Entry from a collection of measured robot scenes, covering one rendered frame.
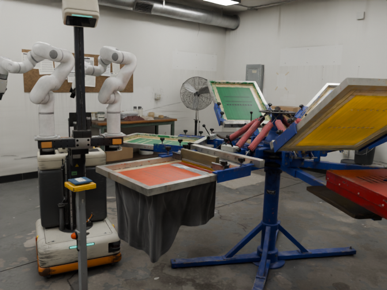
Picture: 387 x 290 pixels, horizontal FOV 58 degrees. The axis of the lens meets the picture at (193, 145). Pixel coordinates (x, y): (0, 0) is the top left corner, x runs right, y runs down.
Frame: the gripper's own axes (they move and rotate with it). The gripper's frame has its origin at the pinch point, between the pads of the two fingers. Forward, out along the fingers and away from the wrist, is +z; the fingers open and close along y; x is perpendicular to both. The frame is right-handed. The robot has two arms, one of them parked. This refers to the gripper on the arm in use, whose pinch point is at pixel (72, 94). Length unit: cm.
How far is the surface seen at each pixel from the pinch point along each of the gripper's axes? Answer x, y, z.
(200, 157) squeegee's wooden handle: -73, -84, -22
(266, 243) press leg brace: -165, -99, 28
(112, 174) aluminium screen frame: -18, -95, 0
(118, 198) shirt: -31, -91, 18
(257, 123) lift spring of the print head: -127, -50, -49
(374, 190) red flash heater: -86, -180, -78
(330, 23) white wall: -380, 227, -176
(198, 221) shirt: -72, -119, 3
